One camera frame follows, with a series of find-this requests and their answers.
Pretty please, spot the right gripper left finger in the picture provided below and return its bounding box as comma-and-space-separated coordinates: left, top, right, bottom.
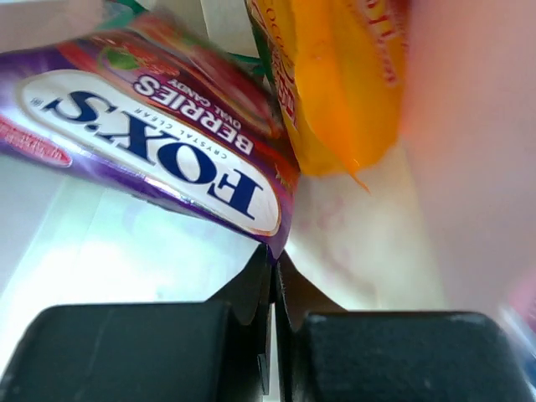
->
1, 245, 272, 401

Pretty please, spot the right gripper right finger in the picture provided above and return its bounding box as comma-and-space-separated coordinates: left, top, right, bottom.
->
274, 255, 533, 401

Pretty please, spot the pink and cream paper bag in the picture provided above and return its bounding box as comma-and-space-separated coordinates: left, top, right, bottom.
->
1, 1, 535, 399

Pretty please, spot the purple blue snack packet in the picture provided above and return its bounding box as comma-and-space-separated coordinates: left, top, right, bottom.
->
1, 11, 299, 258

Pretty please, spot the teal mint candy packet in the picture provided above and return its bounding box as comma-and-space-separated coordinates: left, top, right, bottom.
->
98, 1, 265, 82

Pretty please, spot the orange snack packet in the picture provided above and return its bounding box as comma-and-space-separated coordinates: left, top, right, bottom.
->
246, 0, 410, 177

